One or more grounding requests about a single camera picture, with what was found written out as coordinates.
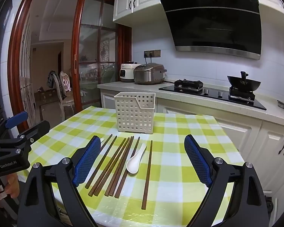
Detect white carved dining chair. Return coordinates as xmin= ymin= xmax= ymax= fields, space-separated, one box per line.
xmin=59 ymin=71 xmax=75 ymax=121

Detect brown wooden chopstick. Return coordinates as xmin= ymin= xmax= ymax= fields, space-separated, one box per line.
xmin=109 ymin=136 xmax=134 ymax=197
xmin=141 ymin=140 xmax=153 ymax=210
xmin=94 ymin=137 xmax=127 ymax=197
xmin=85 ymin=134 xmax=113 ymax=190
xmin=88 ymin=136 xmax=118 ymax=197
xmin=104 ymin=137 xmax=130 ymax=197
xmin=114 ymin=136 xmax=141 ymax=199

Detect glass sliding door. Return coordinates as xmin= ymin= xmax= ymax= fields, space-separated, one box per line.
xmin=72 ymin=0 xmax=119 ymax=108

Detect white electric pressure cooker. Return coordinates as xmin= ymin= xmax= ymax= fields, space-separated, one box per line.
xmin=119 ymin=61 xmax=142 ymax=83

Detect white perforated plastic utensil basket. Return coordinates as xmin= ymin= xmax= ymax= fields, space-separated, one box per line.
xmin=114 ymin=92 xmax=156 ymax=134

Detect red wooden door frame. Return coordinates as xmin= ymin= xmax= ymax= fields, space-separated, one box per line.
xmin=8 ymin=0 xmax=133 ymax=133

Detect black burner grate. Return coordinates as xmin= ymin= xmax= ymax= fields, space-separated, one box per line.
xmin=228 ymin=86 xmax=256 ymax=102
xmin=175 ymin=79 xmax=203 ymax=92

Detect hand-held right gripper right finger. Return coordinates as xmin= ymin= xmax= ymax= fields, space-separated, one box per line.
xmin=184 ymin=134 xmax=270 ymax=227

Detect silver rice cooker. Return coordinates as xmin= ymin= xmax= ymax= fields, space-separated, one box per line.
xmin=134 ymin=63 xmax=167 ymax=85

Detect person's left hand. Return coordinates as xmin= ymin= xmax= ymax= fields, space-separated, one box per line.
xmin=3 ymin=174 xmax=20 ymax=199

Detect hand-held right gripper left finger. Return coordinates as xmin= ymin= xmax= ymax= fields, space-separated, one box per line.
xmin=18 ymin=136 xmax=102 ymax=227

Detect green white checkered tablecloth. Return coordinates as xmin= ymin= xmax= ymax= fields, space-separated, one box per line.
xmin=16 ymin=106 xmax=245 ymax=227

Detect black glass range hood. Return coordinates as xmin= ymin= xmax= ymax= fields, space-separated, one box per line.
xmin=159 ymin=0 xmax=262 ymax=61

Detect grey wall power outlet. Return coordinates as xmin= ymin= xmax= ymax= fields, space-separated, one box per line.
xmin=144 ymin=49 xmax=161 ymax=58

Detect white base cabinets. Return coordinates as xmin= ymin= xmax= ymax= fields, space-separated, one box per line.
xmin=99 ymin=90 xmax=284 ymax=227

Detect black wok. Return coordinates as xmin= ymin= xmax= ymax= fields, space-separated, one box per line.
xmin=227 ymin=71 xmax=261 ymax=93

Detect black glass gas cooktop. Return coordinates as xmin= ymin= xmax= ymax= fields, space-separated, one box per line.
xmin=158 ymin=85 xmax=267 ymax=110

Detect light stone kitchen countertop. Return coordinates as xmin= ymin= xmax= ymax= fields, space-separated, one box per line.
xmin=97 ymin=79 xmax=284 ymax=123

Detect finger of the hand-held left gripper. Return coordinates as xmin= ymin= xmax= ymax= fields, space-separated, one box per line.
xmin=17 ymin=120 xmax=51 ymax=152
xmin=5 ymin=111 xmax=29 ymax=129

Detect dark jacket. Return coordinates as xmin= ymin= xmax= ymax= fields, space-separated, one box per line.
xmin=47 ymin=70 xmax=59 ymax=89

